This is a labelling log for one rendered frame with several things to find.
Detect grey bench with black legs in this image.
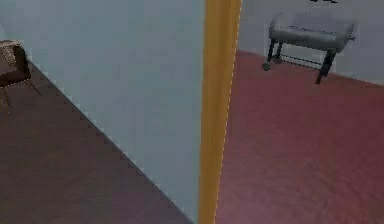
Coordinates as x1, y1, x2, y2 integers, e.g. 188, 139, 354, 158
261, 11, 357, 86

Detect dark brown chair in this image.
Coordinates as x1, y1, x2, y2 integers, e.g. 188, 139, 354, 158
0, 39, 42, 108

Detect yellow room door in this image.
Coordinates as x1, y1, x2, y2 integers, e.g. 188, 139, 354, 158
197, 0, 243, 224

